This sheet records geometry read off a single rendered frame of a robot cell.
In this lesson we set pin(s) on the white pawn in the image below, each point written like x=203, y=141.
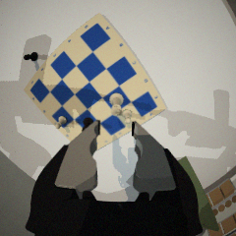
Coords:
x=62, y=120
x=127, y=115

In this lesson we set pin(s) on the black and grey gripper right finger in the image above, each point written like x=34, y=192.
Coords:
x=160, y=174

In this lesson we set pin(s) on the blue and cream chessboard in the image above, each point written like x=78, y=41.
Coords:
x=78, y=78

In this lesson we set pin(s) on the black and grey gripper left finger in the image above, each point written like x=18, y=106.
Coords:
x=71, y=171

